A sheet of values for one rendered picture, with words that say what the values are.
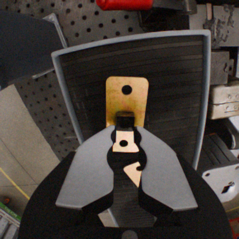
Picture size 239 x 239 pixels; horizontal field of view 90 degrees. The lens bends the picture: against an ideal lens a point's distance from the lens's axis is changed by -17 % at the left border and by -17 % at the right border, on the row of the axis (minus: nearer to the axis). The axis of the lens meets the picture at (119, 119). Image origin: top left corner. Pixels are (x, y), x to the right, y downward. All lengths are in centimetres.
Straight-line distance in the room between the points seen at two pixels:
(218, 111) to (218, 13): 16
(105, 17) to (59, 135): 59
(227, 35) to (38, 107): 74
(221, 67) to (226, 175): 23
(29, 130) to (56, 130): 114
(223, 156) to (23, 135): 196
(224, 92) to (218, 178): 19
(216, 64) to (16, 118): 189
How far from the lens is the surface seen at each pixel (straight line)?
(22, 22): 44
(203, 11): 25
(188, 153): 19
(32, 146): 206
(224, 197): 75
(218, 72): 24
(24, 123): 188
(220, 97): 27
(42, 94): 72
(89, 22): 61
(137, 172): 19
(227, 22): 27
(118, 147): 16
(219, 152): 38
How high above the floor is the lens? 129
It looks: 62 degrees down
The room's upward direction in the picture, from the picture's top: 177 degrees counter-clockwise
